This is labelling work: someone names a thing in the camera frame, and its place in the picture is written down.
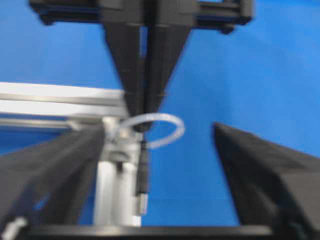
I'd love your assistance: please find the right gripper teal trim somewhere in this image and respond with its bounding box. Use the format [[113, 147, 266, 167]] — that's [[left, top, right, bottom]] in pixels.
[[28, 0, 255, 132]]

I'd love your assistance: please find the black wire with silver plug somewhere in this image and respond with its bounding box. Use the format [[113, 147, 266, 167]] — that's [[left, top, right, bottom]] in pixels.
[[134, 139, 151, 216]]

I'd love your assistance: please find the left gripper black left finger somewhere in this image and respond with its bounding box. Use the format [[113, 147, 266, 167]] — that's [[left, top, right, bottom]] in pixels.
[[0, 124, 105, 228]]

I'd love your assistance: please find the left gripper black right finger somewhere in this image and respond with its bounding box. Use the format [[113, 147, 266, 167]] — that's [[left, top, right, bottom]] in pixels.
[[213, 122, 320, 240]]

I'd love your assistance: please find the translucent white string loop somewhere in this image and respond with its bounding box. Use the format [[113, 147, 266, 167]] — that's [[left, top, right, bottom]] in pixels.
[[117, 112, 186, 150]]

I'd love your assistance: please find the aluminium extrusion frame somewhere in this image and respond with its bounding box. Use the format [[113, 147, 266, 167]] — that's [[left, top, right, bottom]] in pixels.
[[0, 82, 141, 229]]

